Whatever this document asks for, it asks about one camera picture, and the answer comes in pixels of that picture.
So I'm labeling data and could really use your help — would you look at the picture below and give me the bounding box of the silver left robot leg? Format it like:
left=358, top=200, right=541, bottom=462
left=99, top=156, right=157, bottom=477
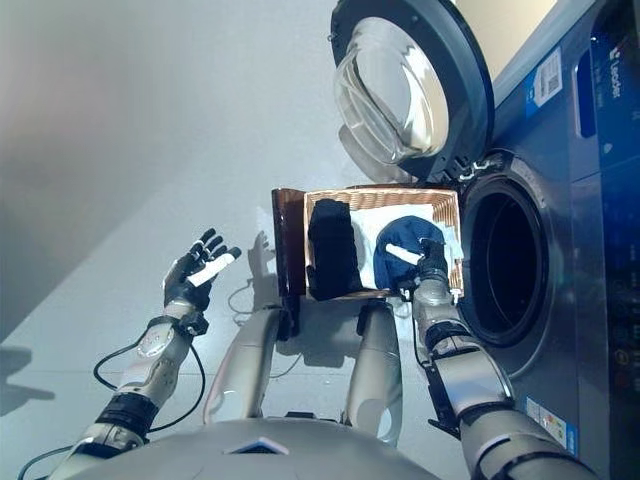
left=205, top=294, right=301, bottom=419

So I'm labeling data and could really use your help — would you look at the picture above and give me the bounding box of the round glass washer door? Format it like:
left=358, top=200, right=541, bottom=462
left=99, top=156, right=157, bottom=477
left=327, top=0, right=496, bottom=184

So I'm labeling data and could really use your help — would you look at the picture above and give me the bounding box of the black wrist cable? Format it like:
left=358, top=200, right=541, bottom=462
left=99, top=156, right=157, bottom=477
left=409, top=309, right=437, bottom=374
left=93, top=329, right=207, bottom=434

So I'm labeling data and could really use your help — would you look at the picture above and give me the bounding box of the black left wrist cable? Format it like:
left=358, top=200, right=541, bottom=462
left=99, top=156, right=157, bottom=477
left=93, top=329, right=207, bottom=434

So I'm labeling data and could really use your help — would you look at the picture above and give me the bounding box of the grey front-load washing machine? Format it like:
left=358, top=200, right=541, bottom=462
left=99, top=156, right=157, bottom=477
left=452, top=0, right=640, bottom=480

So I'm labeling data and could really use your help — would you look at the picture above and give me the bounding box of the colourful energy label sticker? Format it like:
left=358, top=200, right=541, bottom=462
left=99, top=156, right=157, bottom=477
left=524, top=394, right=569, bottom=454

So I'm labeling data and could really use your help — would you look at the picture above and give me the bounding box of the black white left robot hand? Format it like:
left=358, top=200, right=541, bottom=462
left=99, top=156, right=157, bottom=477
left=162, top=228, right=243, bottom=310

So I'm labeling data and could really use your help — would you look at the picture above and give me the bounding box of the wicker laundry basket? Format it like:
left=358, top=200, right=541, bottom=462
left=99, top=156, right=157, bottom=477
left=302, top=187, right=465, bottom=301

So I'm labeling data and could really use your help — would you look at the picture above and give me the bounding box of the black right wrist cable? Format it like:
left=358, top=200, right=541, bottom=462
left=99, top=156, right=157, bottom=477
left=409, top=309, right=437, bottom=374

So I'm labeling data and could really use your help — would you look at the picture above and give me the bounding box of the washer detergent drawer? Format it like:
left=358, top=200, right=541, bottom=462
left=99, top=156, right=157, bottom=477
left=569, top=47, right=600, bottom=140

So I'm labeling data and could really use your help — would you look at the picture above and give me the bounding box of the black left elbow cable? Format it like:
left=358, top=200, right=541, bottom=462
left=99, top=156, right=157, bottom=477
left=17, top=442, right=81, bottom=480

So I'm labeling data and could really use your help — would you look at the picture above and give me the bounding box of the grey robot torso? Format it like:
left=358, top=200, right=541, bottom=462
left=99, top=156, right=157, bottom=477
left=89, top=417, right=471, bottom=480

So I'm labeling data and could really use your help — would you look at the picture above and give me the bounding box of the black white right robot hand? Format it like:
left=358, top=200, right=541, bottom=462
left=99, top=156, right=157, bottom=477
left=384, top=238, right=449, bottom=277

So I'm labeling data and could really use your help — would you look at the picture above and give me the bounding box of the blue white washer sticker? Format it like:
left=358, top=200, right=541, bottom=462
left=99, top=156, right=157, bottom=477
left=524, top=47, right=564, bottom=109

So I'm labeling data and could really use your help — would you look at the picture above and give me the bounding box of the white basket liner cloth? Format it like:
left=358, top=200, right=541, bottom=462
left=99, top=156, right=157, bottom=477
left=347, top=204, right=464, bottom=289

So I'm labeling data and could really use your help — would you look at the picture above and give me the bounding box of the large black garment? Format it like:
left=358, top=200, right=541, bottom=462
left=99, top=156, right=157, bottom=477
left=305, top=198, right=364, bottom=301

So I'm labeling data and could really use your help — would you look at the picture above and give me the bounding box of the navy blue garment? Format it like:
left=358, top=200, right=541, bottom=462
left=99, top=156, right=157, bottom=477
left=372, top=215, right=446, bottom=291

